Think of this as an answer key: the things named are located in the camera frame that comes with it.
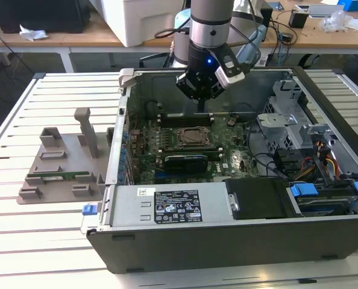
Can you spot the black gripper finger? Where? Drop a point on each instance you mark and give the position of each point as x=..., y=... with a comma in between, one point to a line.
x=186, y=85
x=217, y=91

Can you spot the silver CPU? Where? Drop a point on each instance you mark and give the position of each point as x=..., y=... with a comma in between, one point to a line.
x=197, y=137

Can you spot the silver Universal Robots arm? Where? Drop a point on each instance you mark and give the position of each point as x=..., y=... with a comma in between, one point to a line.
x=209, y=18

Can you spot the CPU socket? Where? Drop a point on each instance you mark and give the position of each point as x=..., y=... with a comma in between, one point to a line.
x=176, y=144

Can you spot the coin cell battery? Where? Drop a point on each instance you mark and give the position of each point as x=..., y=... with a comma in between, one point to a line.
x=231, y=121

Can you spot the black RAM slot row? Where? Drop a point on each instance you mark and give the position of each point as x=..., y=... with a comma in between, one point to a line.
x=188, y=120
x=191, y=151

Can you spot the white power strip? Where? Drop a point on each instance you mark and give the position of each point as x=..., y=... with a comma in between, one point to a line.
x=263, y=61

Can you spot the metal drive cage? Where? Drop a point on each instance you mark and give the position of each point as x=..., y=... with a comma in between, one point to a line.
x=275, y=120

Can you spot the green motherboard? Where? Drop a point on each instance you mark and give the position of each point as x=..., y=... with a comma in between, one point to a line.
x=233, y=156

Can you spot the large white box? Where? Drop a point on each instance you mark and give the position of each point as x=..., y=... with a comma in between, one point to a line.
x=143, y=21

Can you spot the black graphics card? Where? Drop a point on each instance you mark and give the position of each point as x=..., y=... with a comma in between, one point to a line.
x=185, y=164

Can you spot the tall black box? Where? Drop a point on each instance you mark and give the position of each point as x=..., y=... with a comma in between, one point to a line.
x=268, y=16

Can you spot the small black flat device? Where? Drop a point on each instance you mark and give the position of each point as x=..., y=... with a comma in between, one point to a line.
x=287, y=37

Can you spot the black connector block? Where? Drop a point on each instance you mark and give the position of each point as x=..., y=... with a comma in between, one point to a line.
x=284, y=161

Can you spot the small black cube box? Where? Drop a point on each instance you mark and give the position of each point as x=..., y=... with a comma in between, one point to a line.
x=298, y=19

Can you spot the wooden desk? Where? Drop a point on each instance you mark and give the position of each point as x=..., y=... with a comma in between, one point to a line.
x=317, y=39

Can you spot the black plastic shroud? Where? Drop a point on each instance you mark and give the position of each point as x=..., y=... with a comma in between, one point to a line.
x=257, y=198

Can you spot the hard disk in blue carrier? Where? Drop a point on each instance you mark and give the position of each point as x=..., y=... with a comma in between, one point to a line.
x=304, y=190

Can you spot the flat grey white tray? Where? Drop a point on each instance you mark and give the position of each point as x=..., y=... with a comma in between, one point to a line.
x=326, y=11

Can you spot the silver power supply unit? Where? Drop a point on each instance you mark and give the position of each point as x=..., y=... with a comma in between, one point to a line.
x=127, y=207

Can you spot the grey parts rack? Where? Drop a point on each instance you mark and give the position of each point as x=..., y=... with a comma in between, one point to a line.
x=67, y=150

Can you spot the clear plastic bag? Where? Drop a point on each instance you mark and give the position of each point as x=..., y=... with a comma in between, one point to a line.
x=335, y=21

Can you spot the green RAM stick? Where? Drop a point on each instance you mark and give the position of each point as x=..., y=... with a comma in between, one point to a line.
x=73, y=173

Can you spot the blue case latch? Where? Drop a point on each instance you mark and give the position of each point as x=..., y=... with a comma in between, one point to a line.
x=88, y=209

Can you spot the black open PC case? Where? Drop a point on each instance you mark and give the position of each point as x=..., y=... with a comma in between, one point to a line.
x=227, y=250

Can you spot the large black computer box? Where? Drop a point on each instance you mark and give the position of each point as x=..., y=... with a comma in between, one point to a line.
x=40, y=15

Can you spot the crumpled white paper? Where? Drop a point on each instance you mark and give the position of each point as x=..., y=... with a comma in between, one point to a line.
x=32, y=33

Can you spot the blue cardboard box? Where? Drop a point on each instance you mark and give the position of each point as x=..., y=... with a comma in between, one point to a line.
x=356, y=5

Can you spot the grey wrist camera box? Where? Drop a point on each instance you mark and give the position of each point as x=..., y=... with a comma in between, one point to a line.
x=231, y=76

